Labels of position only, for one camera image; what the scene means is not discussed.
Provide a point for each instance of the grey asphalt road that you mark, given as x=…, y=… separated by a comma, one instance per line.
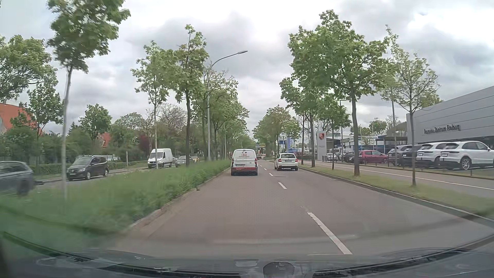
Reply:
x=247, y=208

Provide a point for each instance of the opposite asphalt road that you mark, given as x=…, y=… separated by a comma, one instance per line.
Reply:
x=77, y=179

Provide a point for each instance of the grass verge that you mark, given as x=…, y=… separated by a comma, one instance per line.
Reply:
x=416, y=190

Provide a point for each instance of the grey lamp post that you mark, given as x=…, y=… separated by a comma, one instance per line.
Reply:
x=208, y=116

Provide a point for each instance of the car's own bonnet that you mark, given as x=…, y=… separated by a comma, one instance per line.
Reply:
x=247, y=266

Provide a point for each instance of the white car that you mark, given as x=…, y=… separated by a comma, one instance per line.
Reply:
x=286, y=161

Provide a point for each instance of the white van with red stripe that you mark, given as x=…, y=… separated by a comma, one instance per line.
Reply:
x=244, y=162

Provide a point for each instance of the road markings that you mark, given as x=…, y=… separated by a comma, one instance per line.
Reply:
x=328, y=233

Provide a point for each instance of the low metal railing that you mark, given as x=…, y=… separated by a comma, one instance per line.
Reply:
x=424, y=166

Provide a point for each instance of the grey showroom building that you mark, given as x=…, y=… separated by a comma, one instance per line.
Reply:
x=455, y=116

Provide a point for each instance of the red roofed house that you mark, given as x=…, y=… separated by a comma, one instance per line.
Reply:
x=9, y=116

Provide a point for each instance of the white pylon sign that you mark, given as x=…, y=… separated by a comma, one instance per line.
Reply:
x=321, y=144

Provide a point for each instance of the row of parked cars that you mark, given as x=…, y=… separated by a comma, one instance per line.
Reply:
x=459, y=154

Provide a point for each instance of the grass median strip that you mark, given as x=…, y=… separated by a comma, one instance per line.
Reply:
x=115, y=197

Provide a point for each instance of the row of median trees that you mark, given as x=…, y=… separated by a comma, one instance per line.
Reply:
x=188, y=69

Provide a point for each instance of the dark grey car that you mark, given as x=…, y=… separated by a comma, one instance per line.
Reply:
x=15, y=177

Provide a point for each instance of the grey cycle path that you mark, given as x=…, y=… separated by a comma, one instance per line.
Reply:
x=444, y=178

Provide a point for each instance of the row of verge trees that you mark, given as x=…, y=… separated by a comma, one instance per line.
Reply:
x=347, y=65

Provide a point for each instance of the trees behind hedge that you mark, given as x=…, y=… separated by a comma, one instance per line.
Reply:
x=96, y=131

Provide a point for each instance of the dark grey minivan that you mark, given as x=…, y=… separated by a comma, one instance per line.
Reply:
x=88, y=167

